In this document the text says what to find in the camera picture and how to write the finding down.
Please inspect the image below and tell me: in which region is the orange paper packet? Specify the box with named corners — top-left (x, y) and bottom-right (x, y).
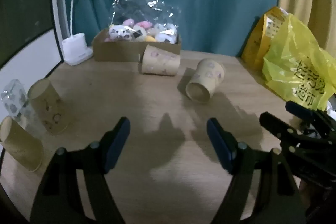
top-left (241, 6), bottom-right (292, 70)

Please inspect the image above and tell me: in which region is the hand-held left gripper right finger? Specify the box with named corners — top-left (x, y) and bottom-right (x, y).
top-left (206, 118), bottom-right (306, 224)

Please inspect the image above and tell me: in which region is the white desk lamp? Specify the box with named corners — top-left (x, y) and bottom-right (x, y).
top-left (56, 0), bottom-right (111, 66)

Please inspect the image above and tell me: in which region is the clear bag of plush toys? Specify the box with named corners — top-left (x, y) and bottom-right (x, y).
top-left (104, 0), bottom-right (182, 44)

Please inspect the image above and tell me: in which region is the clear plastic cup sleeve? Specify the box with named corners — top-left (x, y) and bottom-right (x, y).
top-left (0, 79), bottom-right (30, 125)

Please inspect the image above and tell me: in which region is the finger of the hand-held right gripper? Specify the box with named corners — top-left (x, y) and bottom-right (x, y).
top-left (286, 101), bottom-right (336, 132)
top-left (259, 112), bottom-right (336, 147)

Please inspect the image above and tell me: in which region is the yellow plastic bag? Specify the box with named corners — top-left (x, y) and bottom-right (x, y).
top-left (262, 13), bottom-right (336, 110)

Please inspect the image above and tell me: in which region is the printed paper cup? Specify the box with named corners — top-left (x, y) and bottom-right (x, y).
top-left (141, 45), bottom-right (181, 76)
top-left (0, 116), bottom-right (44, 172)
top-left (185, 58), bottom-right (226, 104)
top-left (28, 78), bottom-right (70, 135)

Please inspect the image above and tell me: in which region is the brown cardboard box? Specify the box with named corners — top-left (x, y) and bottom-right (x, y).
top-left (92, 29), bottom-right (182, 62)

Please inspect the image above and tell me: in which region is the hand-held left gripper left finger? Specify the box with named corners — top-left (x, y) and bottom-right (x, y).
top-left (30, 116), bottom-right (131, 224)

